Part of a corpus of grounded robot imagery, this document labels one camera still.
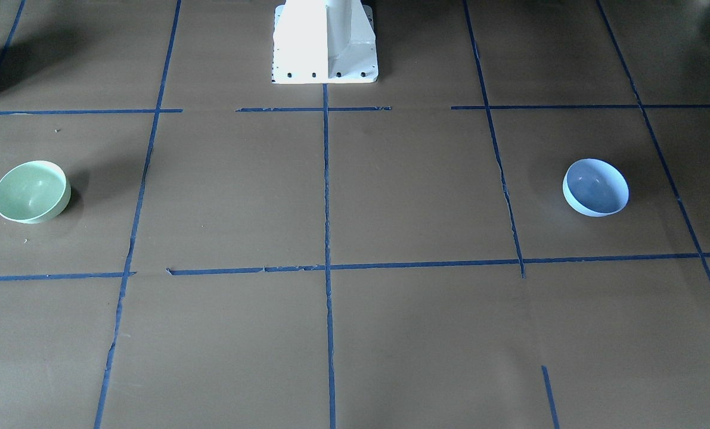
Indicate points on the blue bowl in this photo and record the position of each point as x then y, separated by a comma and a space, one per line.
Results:
595, 188

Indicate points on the green bowl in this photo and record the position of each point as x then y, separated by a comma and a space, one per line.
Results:
34, 192

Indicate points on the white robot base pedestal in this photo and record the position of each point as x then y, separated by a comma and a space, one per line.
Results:
324, 42

